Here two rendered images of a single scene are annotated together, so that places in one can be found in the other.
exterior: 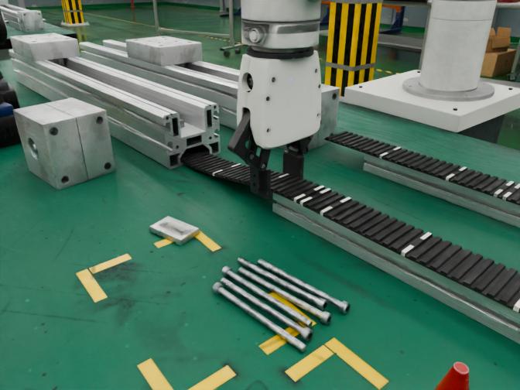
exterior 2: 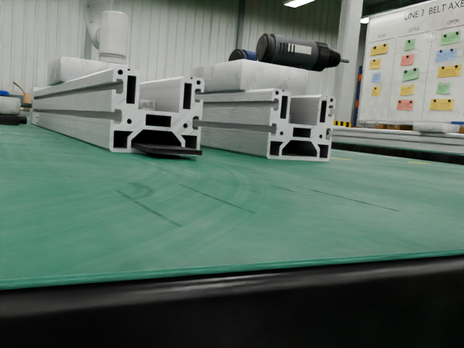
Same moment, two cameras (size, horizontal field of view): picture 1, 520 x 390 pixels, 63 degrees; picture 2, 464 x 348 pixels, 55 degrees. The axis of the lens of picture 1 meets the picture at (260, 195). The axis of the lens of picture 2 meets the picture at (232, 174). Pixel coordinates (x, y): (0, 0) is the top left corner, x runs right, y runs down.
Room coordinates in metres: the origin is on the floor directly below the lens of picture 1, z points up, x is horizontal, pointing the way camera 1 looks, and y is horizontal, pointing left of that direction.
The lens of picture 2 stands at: (1.80, 0.68, 0.81)
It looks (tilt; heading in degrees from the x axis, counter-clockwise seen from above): 6 degrees down; 192
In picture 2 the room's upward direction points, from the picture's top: 5 degrees clockwise
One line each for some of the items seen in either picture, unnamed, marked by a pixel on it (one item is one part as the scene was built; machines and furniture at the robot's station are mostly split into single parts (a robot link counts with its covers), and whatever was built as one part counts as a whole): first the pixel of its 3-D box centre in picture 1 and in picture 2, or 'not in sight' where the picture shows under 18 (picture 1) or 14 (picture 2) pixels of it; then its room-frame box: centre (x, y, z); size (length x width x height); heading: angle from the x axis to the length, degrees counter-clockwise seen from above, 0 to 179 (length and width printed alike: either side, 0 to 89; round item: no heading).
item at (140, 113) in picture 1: (90, 89); (180, 119); (0.93, 0.37, 0.82); 0.80 x 0.10 x 0.09; 42
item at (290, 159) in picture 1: (299, 155); not in sight; (0.52, -0.05, 0.83); 0.03 x 0.03 x 0.07; 42
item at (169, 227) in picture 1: (174, 230); not in sight; (0.42, 0.10, 0.78); 0.05 x 0.03 x 0.01; 55
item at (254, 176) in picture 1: (253, 173); not in sight; (0.46, 0.01, 0.83); 0.03 x 0.03 x 0.07; 42
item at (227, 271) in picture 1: (264, 295); not in sight; (0.31, 0.00, 0.78); 0.11 x 0.01 x 0.01; 47
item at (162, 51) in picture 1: (164, 56); (85, 83); (1.05, 0.23, 0.87); 0.16 x 0.11 x 0.07; 42
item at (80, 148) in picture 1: (73, 138); not in sight; (0.60, 0.28, 0.83); 0.11 x 0.10 x 0.10; 137
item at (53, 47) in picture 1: (46, 52); (245, 90); (1.11, 0.54, 0.87); 0.16 x 0.11 x 0.07; 42
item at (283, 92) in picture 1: (278, 90); not in sight; (0.49, -0.02, 0.93); 0.10 x 0.07 x 0.11; 132
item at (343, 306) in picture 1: (299, 283); not in sight; (0.32, -0.04, 0.78); 0.11 x 0.01 x 0.01; 47
